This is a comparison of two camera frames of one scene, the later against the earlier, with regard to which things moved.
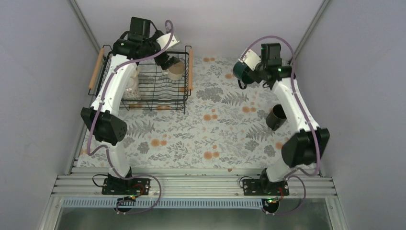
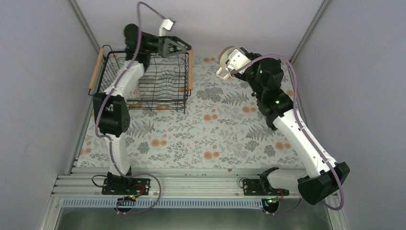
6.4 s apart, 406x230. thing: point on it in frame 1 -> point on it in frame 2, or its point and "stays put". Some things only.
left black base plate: [129, 187] stays put
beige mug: [175, 70] -> [223, 72]
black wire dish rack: [162, 82] stays put
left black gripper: [160, 61] -> [163, 46]
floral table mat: [225, 126] stays put
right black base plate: [258, 187] stays put
